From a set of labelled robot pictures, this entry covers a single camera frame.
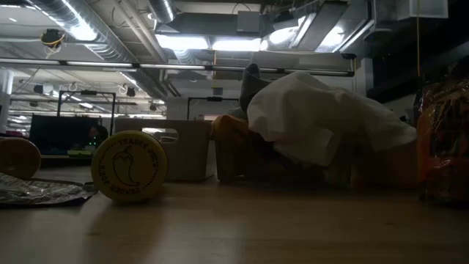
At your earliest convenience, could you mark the hanging yellow cable reel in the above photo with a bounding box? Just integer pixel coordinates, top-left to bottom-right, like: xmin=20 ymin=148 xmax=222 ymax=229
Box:
xmin=40 ymin=28 xmax=67 ymax=59

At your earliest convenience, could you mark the black aluminium table frame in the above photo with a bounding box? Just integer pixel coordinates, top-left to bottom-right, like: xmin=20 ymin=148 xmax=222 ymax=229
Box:
xmin=0 ymin=57 xmax=355 ymax=77

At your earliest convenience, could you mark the orange foil spice packet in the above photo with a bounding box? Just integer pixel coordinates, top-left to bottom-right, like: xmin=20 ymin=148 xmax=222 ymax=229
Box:
xmin=413 ymin=78 xmax=469 ymax=202

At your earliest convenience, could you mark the yellow-lid spice jar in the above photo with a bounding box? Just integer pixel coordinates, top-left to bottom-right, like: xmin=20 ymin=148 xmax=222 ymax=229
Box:
xmin=90 ymin=130 xmax=169 ymax=203

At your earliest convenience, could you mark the grey ceiling box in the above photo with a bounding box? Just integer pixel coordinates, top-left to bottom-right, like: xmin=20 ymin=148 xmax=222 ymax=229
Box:
xmin=236 ymin=10 xmax=262 ymax=34

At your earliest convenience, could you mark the grey cloth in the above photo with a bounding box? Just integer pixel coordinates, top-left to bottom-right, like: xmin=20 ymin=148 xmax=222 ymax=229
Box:
xmin=224 ymin=62 xmax=274 ymax=120

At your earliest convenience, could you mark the black frame stand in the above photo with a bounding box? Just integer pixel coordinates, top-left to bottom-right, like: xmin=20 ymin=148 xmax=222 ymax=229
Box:
xmin=187 ymin=96 xmax=241 ymax=120
xmin=56 ymin=90 xmax=117 ymax=147

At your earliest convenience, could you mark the brown silver spice packet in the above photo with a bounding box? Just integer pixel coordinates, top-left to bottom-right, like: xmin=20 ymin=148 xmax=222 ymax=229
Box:
xmin=0 ymin=172 xmax=98 ymax=206

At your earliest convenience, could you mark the person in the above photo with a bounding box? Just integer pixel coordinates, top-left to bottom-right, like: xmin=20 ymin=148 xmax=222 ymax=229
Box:
xmin=87 ymin=125 xmax=110 ymax=147

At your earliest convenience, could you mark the white cloth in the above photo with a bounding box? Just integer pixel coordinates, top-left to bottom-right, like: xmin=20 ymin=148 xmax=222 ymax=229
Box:
xmin=246 ymin=71 xmax=418 ymax=186

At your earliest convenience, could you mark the yellow cloth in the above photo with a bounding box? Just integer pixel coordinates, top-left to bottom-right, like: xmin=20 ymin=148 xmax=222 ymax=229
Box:
xmin=211 ymin=114 xmax=279 ymax=183

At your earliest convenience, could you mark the grey plastic bin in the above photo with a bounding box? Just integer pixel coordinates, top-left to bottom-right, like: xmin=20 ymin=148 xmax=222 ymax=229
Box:
xmin=114 ymin=117 xmax=217 ymax=183

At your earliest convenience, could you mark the silver ventilation duct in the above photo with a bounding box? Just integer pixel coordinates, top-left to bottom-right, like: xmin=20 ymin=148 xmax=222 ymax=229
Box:
xmin=27 ymin=0 xmax=177 ymax=100

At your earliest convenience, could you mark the black monitor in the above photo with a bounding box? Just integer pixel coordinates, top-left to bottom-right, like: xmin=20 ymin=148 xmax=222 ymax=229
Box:
xmin=29 ymin=114 xmax=103 ymax=155

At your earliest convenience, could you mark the ceiling light panel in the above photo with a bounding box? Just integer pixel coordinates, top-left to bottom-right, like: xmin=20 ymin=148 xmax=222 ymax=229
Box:
xmin=212 ymin=37 xmax=263 ymax=52
xmin=155 ymin=34 xmax=210 ymax=51

